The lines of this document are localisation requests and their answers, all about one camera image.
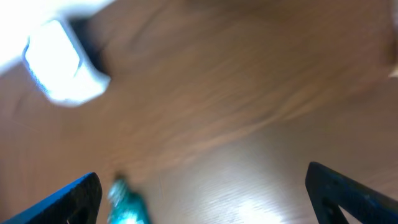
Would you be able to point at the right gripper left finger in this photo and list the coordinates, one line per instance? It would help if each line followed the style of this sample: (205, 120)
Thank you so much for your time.
(77, 202)

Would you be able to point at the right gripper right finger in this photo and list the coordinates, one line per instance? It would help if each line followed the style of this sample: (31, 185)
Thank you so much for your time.
(330, 192)

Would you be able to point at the blue Listerine mouthwash bottle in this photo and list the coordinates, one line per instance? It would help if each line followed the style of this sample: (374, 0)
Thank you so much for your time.
(126, 205)

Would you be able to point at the white barcode scanner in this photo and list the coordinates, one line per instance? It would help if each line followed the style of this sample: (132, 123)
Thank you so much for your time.
(59, 65)

